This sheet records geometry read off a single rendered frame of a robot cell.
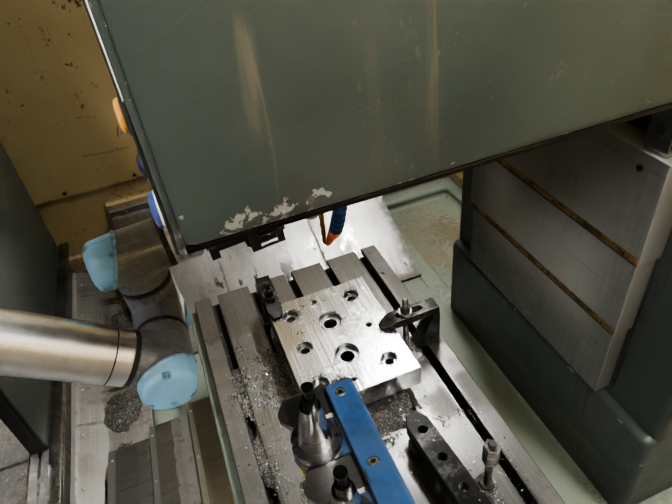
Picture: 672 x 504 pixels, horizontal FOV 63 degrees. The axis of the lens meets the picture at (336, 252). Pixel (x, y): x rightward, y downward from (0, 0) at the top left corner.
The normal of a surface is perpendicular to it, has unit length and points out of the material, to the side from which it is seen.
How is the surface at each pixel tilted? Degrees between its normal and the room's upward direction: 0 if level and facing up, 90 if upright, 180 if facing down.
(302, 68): 90
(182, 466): 8
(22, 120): 90
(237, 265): 23
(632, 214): 90
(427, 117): 90
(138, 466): 8
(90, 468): 17
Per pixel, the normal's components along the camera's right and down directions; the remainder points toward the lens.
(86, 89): 0.36, 0.56
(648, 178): -0.93, 0.29
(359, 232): 0.05, -0.47
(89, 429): 0.18, -0.83
